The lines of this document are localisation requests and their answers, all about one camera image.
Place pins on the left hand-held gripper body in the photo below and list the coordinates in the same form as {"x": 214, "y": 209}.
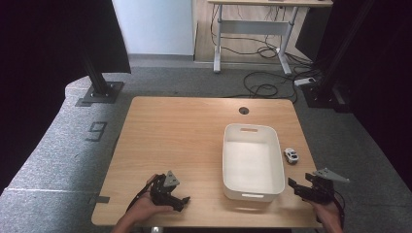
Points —
{"x": 162, "y": 194}

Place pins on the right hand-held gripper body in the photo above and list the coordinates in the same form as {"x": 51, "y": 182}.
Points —
{"x": 322, "y": 192}

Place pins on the white toy police car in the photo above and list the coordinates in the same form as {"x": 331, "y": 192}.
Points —
{"x": 291, "y": 155}

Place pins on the white plastic bin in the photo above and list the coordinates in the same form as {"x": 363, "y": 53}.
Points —
{"x": 251, "y": 161}

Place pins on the person's left hand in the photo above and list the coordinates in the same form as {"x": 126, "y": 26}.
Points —
{"x": 144, "y": 208}

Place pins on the person's right hand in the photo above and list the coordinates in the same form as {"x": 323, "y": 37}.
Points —
{"x": 328, "y": 216}

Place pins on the white power strip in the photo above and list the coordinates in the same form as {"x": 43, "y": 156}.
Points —
{"x": 304, "y": 81}

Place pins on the black metal stand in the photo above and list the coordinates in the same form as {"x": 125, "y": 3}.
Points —
{"x": 327, "y": 81}
{"x": 98, "y": 84}

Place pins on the black curtain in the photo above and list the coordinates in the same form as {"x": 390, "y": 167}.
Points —
{"x": 382, "y": 64}
{"x": 48, "y": 48}

